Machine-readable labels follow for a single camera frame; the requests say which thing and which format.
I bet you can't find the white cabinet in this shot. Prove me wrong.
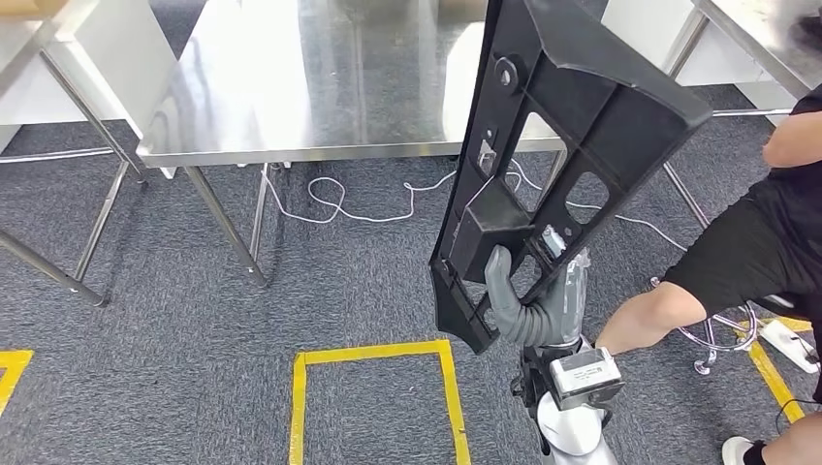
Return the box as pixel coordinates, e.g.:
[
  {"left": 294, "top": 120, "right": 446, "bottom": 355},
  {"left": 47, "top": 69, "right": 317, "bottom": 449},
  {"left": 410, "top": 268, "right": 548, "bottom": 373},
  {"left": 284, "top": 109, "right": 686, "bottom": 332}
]
[
  {"left": 0, "top": 0, "right": 179, "bottom": 155},
  {"left": 600, "top": 0, "right": 798, "bottom": 110}
]

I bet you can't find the white power strip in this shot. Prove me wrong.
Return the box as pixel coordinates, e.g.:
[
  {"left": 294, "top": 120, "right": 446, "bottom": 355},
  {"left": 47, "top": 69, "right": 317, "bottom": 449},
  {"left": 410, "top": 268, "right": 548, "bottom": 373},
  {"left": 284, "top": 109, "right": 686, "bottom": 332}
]
[{"left": 757, "top": 317, "right": 822, "bottom": 376}]

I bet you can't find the white floor cable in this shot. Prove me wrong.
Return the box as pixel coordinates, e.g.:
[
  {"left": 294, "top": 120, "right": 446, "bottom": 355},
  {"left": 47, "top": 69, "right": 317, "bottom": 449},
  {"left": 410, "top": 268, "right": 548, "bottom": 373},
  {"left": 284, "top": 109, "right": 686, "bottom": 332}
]
[{"left": 263, "top": 157, "right": 688, "bottom": 252}]

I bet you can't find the black floor cable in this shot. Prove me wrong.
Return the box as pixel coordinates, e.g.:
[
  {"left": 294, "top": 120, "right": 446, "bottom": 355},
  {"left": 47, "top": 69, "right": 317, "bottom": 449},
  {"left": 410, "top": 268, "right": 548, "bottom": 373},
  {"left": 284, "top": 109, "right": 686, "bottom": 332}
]
[{"left": 774, "top": 396, "right": 822, "bottom": 438}]

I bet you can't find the black license plate bracket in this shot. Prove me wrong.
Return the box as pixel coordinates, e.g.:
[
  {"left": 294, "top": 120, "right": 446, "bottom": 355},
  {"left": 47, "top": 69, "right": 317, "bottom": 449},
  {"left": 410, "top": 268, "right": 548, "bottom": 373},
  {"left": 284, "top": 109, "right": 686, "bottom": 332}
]
[{"left": 427, "top": 0, "right": 714, "bottom": 356}]

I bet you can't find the stainless steel workbench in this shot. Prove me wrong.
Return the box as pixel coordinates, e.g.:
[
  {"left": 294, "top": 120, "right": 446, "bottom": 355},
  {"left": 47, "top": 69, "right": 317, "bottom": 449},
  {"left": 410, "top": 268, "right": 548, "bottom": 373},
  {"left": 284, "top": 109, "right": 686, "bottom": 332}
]
[{"left": 136, "top": 0, "right": 570, "bottom": 288}]

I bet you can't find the chrome stool base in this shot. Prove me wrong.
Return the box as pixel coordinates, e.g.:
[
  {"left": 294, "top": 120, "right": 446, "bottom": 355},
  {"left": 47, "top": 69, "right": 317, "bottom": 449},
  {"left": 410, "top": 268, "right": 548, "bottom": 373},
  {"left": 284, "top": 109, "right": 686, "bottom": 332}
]
[{"left": 649, "top": 275, "right": 762, "bottom": 377}]

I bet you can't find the stainless steel table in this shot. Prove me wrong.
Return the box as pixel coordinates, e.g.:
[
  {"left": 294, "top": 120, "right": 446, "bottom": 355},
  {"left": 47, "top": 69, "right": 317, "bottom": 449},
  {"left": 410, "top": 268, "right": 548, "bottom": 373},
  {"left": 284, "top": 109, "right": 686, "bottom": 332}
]
[
  {"left": 661, "top": 0, "right": 822, "bottom": 229},
  {"left": 0, "top": 13, "right": 149, "bottom": 308}
]

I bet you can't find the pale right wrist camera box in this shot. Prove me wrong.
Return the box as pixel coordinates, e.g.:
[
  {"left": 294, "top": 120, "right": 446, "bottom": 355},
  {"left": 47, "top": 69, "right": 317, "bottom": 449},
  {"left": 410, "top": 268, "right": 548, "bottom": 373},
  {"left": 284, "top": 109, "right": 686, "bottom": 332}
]
[{"left": 549, "top": 346, "right": 625, "bottom": 412}]

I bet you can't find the yellow floor tape square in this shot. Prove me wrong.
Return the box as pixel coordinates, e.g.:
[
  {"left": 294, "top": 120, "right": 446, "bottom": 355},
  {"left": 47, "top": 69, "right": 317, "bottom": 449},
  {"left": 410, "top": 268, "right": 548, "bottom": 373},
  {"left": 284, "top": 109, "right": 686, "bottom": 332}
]
[
  {"left": 289, "top": 340, "right": 472, "bottom": 465},
  {"left": 0, "top": 349, "right": 35, "bottom": 419},
  {"left": 738, "top": 317, "right": 813, "bottom": 425}
]

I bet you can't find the person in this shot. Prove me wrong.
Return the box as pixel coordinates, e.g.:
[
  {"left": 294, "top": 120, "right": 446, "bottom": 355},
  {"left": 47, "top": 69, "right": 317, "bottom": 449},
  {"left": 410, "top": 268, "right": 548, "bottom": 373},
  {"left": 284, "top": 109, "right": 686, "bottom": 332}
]
[{"left": 593, "top": 83, "right": 822, "bottom": 465}]

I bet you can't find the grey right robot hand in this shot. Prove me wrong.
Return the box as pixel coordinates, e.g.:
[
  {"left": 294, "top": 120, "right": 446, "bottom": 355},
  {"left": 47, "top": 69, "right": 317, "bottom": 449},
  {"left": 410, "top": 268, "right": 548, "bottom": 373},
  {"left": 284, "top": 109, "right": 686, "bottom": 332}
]
[{"left": 483, "top": 224, "right": 592, "bottom": 351}]

